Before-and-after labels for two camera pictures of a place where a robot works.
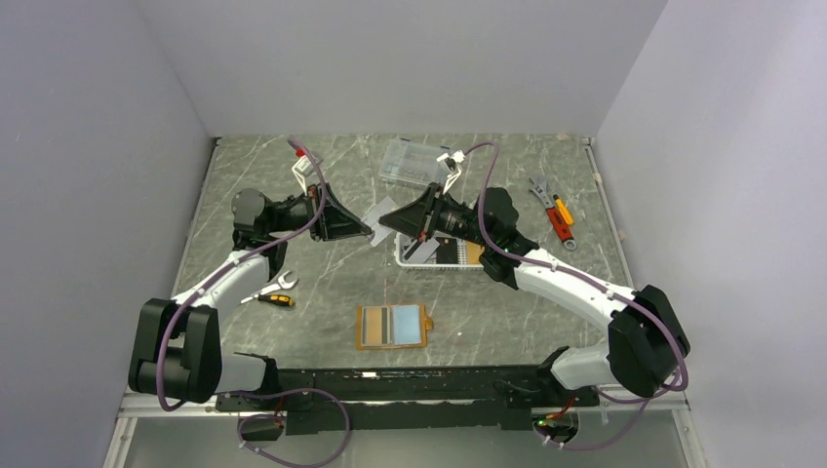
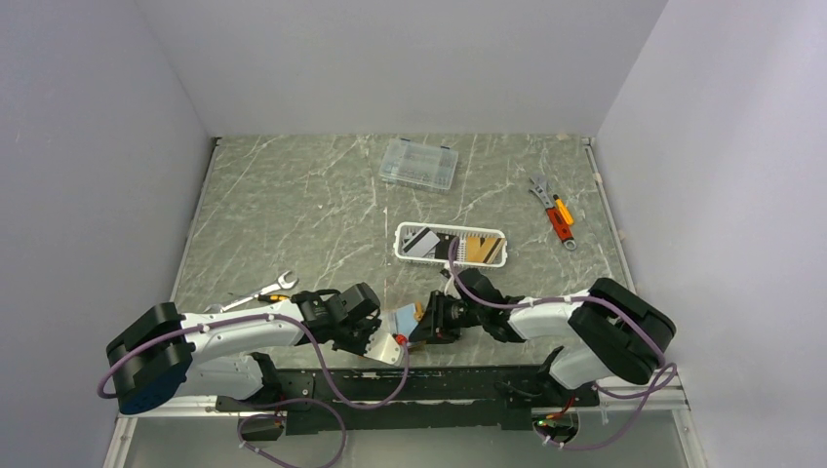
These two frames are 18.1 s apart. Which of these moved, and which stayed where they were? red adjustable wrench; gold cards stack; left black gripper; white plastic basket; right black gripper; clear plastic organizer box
Moved: left black gripper; right black gripper
Stayed: white plastic basket; gold cards stack; red adjustable wrench; clear plastic organizer box
